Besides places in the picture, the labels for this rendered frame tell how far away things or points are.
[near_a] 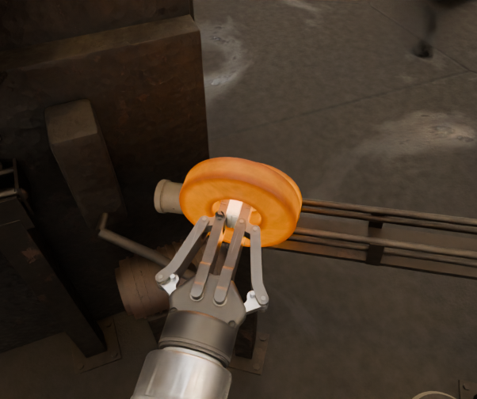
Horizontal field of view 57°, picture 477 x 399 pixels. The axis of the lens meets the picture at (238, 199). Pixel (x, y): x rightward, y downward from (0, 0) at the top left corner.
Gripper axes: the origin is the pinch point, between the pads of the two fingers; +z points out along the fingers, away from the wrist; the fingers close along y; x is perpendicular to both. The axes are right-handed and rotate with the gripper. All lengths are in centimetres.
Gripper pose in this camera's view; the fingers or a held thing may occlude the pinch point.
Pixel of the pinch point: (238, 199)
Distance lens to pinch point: 55.2
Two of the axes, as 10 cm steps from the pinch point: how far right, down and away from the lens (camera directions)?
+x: -0.2, -5.8, -8.1
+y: 9.7, 1.8, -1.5
